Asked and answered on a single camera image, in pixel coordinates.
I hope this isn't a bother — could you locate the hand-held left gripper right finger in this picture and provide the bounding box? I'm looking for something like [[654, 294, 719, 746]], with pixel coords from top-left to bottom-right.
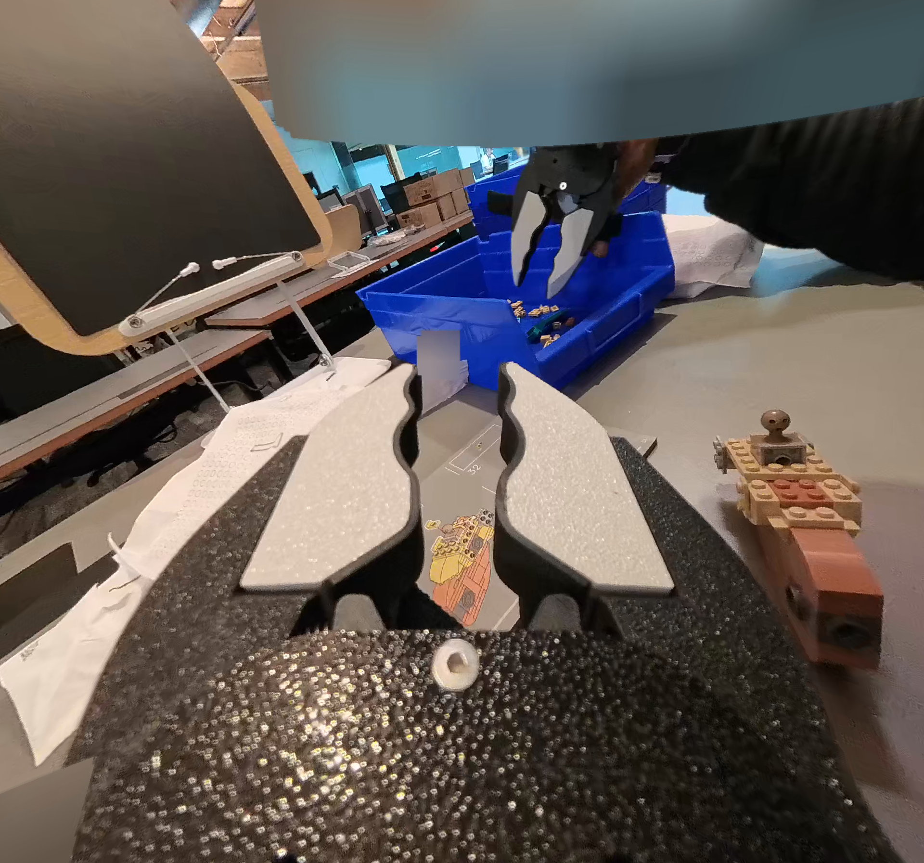
[[495, 362, 677, 597]]

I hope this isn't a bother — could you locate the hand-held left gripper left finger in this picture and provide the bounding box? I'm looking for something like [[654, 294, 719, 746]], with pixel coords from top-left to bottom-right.
[[238, 363, 425, 595]]

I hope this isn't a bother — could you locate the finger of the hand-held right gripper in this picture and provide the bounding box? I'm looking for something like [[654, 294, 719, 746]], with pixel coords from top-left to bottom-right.
[[510, 187, 555, 289], [545, 208, 598, 300]]

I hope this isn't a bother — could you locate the pile of tan bricks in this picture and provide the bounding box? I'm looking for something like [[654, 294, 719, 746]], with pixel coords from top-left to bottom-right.
[[505, 298, 578, 350]]

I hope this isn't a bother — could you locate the grey instruction booklet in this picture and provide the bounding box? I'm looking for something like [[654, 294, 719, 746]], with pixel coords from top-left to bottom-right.
[[413, 401, 659, 634]]

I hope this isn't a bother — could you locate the blue storage bin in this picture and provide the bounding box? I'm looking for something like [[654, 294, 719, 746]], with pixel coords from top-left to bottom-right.
[[356, 210, 677, 392], [464, 163, 668, 237]]

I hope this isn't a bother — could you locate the tan and brown brick model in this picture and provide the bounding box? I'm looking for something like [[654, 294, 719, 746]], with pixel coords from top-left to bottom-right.
[[713, 410, 885, 669]]

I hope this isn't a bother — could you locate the person's right forearm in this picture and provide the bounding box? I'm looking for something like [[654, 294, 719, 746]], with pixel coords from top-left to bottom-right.
[[646, 96, 924, 285]]

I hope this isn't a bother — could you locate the grey desk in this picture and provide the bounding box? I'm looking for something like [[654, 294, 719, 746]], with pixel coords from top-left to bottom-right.
[[0, 257, 924, 863]]

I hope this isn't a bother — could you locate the person's right hand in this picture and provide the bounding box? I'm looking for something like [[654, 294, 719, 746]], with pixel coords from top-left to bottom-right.
[[590, 138, 661, 259]]

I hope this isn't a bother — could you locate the teal brick separator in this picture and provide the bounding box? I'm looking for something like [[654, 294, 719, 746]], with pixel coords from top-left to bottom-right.
[[525, 310, 573, 344]]

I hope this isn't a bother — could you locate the stack of cardboard boxes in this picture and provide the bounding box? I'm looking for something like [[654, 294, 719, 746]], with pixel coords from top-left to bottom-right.
[[393, 168, 477, 230]]

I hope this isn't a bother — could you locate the white circle-print paper bag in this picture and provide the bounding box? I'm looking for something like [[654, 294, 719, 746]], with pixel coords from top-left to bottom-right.
[[108, 356, 394, 590], [663, 215, 765, 299]]

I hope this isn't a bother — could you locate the grey paper strip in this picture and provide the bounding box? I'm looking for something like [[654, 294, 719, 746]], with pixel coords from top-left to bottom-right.
[[419, 371, 472, 418]]

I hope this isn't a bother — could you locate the black computer monitor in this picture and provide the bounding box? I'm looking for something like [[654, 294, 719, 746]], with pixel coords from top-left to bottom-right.
[[345, 184, 384, 234]]

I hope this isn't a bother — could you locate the light wooden panel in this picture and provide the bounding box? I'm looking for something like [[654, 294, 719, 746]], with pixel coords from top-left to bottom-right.
[[318, 205, 362, 246]]

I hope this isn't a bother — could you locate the long background table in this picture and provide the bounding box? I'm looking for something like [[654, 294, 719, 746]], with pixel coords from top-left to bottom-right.
[[204, 212, 477, 330], [0, 329, 274, 480]]

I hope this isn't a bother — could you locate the torn white paper bag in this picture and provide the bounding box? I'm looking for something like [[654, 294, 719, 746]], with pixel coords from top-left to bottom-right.
[[0, 534, 156, 769]]

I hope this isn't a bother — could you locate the black wood-rimmed panel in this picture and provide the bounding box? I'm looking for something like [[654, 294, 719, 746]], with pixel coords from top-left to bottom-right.
[[0, 0, 334, 359]]

